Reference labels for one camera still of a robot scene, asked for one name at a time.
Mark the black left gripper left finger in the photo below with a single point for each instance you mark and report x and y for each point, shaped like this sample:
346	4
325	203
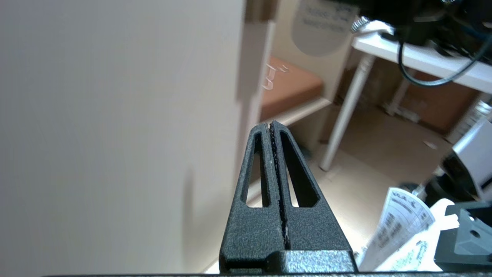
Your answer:
253	234

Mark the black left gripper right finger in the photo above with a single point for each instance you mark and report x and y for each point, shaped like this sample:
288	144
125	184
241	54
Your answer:
311	231

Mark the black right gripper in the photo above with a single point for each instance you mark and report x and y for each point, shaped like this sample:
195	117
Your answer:
411	19

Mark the blue do-not-disturb door sign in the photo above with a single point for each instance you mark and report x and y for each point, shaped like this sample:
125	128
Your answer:
319	38

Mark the beige room door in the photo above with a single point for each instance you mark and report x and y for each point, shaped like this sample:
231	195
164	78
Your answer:
115	115

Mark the white table top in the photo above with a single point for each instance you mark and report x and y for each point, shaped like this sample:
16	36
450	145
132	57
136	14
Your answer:
423	61

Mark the thin white table leg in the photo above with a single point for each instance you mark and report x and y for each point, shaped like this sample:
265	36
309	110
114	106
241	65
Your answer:
399	96

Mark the white printed paper label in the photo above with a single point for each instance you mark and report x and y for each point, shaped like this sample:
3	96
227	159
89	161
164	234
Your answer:
399	219

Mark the brown cabinet under table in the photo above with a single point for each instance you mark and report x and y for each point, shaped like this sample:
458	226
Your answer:
442	104

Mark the white slanted bar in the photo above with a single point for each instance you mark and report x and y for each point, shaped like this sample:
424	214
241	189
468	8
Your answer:
342	123

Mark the brown leather seat cushion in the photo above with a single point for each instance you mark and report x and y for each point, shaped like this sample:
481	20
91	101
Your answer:
292	88

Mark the silver white robot housing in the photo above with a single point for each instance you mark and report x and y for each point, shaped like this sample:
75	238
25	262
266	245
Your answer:
476	154

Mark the black robot torso bracket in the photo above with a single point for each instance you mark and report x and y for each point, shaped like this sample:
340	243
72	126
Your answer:
469	246

